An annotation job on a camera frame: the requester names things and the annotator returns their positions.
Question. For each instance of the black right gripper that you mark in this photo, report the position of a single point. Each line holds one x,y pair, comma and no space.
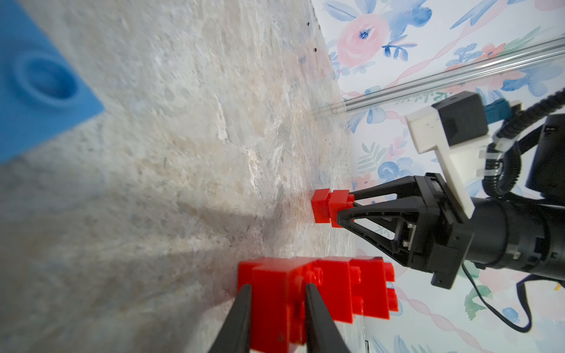
425,229

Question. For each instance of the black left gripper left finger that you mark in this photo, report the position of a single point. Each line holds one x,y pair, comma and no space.
235,334

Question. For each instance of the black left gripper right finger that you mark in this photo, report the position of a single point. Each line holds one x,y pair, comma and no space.
322,333

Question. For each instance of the red square lego brick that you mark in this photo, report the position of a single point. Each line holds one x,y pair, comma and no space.
335,287
326,205
371,295

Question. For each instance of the red long lego brick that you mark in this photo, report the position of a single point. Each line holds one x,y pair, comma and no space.
278,300

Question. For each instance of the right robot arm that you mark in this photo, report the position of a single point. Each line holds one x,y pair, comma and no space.
547,170

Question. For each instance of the blue lego brick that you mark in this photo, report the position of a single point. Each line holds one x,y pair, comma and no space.
41,94

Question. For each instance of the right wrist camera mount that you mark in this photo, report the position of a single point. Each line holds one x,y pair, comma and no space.
456,129

